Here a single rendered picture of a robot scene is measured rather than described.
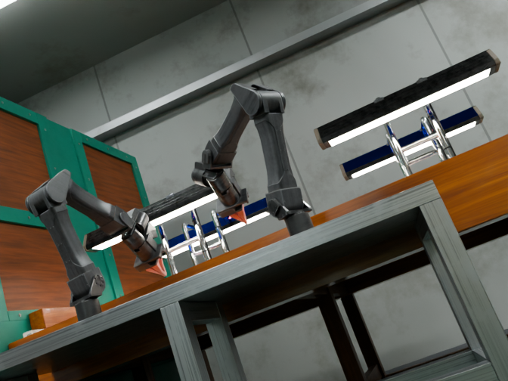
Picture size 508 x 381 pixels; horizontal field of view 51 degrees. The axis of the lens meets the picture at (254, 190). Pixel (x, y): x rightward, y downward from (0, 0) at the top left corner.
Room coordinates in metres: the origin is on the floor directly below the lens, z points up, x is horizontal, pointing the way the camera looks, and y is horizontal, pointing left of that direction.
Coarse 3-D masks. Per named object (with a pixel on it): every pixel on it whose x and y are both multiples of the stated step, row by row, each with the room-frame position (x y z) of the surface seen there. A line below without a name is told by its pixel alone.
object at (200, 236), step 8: (192, 216) 2.02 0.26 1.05; (160, 224) 2.05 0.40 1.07; (200, 224) 2.02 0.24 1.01; (160, 232) 2.05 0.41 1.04; (200, 232) 2.02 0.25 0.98; (192, 240) 2.03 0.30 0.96; (200, 240) 2.02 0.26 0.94; (168, 248) 2.05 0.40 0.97; (176, 248) 2.04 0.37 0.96; (208, 248) 2.02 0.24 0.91; (168, 256) 2.05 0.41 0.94; (208, 256) 2.02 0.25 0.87; (176, 272) 2.05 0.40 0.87
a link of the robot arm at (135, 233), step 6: (132, 228) 1.59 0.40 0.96; (138, 228) 1.62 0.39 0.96; (126, 234) 1.57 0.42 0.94; (132, 234) 1.57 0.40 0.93; (138, 234) 1.59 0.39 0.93; (126, 240) 1.58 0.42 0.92; (132, 240) 1.58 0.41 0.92; (138, 240) 1.59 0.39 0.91; (132, 246) 1.60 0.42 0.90; (138, 246) 1.60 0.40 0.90
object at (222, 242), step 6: (216, 216) 2.25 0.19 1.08; (186, 222) 2.31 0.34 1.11; (216, 222) 2.25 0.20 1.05; (186, 228) 2.29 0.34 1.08; (192, 228) 2.39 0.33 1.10; (216, 228) 2.25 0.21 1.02; (186, 234) 2.28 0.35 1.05; (222, 234) 2.25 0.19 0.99; (222, 240) 2.25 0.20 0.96; (192, 246) 2.29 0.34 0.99; (210, 246) 2.26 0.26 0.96; (216, 246) 2.26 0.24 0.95; (222, 246) 2.25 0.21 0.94; (192, 252) 2.28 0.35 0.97; (198, 252) 2.28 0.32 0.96; (192, 258) 2.28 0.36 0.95
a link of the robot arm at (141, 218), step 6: (132, 210) 1.62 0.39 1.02; (138, 210) 1.64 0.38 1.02; (120, 216) 1.52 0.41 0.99; (126, 216) 1.55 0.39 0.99; (132, 216) 1.59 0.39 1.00; (138, 216) 1.63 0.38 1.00; (144, 216) 1.64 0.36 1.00; (126, 222) 1.54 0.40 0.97; (132, 222) 1.56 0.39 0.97; (138, 222) 1.61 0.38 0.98; (144, 222) 1.63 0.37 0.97; (126, 228) 1.56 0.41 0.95; (144, 228) 1.63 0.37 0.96; (108, 234) 1.57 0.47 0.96; (114, 234) 1.58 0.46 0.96; (120, 234) 1.57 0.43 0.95
